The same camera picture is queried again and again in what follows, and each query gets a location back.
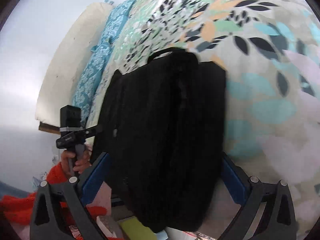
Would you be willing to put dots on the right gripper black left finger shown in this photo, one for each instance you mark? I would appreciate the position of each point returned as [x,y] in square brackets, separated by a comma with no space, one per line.
[47,221]

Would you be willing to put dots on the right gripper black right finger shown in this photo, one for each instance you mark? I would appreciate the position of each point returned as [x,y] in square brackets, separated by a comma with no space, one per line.
[278,219]

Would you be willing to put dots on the black pants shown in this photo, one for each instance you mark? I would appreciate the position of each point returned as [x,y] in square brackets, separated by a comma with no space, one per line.
[163,127]

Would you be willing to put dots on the orange red sleeve forearm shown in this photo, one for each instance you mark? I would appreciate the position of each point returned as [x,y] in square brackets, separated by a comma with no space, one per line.
[19,210]

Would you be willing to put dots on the left hand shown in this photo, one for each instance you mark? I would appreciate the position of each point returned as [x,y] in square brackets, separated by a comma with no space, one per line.
[72,165]

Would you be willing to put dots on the teal damask pillow near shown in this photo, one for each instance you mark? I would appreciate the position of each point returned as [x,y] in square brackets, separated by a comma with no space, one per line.
[90,79]

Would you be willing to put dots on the teal damask pillow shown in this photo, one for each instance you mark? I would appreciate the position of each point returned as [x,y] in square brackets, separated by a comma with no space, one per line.
[115,22]
[90,79]

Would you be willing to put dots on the teal damask pillow far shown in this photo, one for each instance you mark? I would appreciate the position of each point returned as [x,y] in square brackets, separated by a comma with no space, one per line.
[115,22]

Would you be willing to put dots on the floral leaf-print bedsheet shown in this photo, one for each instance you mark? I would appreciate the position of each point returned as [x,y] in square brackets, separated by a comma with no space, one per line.
[270,50]

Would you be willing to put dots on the black camera box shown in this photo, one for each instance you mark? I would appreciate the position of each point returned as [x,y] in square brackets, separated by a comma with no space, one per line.
[70,119]

